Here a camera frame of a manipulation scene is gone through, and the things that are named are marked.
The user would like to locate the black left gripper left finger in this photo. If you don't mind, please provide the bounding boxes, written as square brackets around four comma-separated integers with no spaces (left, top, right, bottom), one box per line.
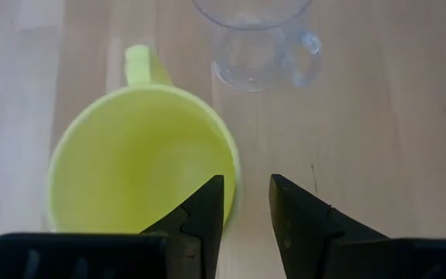
[140,174,225,279]

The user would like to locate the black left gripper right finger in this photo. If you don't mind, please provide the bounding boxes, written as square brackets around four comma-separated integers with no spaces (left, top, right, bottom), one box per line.
[268,174,387,279]

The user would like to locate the yellow plastic mug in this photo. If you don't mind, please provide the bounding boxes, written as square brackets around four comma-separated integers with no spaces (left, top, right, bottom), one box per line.
[45,43,242,236]

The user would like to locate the clear glass mug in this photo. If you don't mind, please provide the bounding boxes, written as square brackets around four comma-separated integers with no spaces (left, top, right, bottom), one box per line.
[192,0,323,94]

